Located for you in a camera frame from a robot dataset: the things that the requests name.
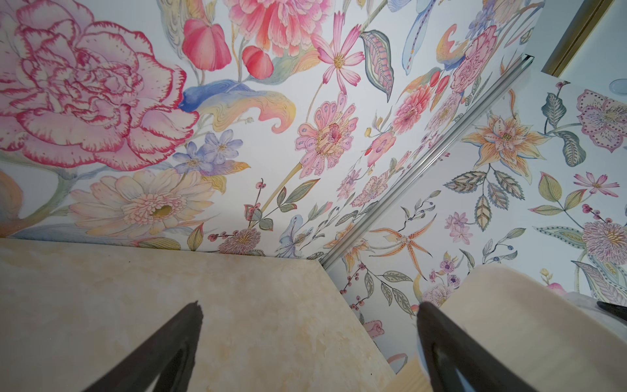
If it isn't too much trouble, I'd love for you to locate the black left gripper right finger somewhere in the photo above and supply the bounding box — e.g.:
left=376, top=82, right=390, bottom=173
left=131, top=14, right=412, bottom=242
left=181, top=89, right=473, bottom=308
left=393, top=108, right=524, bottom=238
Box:
left=417, top=302, right=533, bottom=391

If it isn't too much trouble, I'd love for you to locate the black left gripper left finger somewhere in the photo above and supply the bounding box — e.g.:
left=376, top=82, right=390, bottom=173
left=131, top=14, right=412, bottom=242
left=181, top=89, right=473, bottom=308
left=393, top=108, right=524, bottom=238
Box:
left=87, top=302, right=203, bottom=391

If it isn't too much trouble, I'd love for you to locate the cream trash bin with liner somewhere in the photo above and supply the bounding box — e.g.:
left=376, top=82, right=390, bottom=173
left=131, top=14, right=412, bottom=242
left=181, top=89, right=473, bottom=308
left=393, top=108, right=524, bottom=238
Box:
left=381, top=264, right=627, bottom=392

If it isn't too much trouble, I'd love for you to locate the aluminium corner post right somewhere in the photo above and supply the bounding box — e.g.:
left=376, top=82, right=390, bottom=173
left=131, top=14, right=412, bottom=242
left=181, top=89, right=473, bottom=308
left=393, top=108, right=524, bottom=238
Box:
left=321, top=54, right=535, bottom=270

